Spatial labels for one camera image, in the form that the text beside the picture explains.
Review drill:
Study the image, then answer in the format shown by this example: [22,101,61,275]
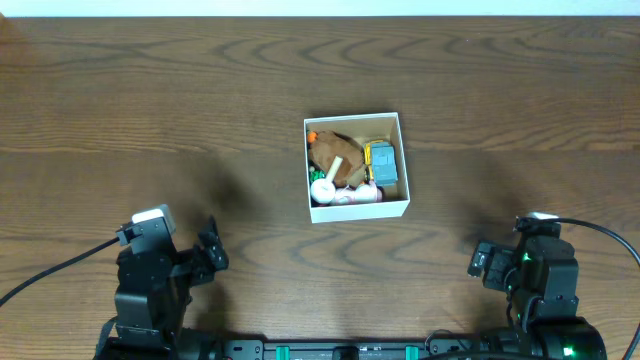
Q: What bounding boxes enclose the right black cable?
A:
[519,217,640,360]

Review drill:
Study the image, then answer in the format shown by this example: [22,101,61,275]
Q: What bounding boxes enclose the left black cable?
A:
[0,235,121,309]

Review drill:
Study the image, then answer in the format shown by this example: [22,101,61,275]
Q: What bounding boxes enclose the white duck toy pink hat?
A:
[330,181,383,205]

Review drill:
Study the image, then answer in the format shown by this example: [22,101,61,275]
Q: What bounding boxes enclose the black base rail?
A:
[94,329,501,360]

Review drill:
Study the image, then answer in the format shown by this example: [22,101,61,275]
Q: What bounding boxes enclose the brown plush toy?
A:
[307,131,365,188]

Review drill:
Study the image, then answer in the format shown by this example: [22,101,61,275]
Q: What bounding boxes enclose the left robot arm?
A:
[94,216,229,360]

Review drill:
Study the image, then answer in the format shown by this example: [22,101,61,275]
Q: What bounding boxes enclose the green round spinning top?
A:
[309,170,326,183]

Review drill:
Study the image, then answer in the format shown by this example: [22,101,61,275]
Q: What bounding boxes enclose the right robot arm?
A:
[468,234,607,360]

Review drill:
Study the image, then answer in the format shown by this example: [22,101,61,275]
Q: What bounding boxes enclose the black cable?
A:
[0,235,121,309]
[519,217,640,360]

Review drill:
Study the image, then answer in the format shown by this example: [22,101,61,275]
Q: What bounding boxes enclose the white cardboard box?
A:
[303,112,411,223]

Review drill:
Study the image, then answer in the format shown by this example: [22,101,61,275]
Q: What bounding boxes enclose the white wooden pellet drum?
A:
[310,156,343,205]

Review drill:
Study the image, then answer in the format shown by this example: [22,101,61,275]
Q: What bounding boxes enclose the grey yellow toy truck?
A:
[363,140,398,187]

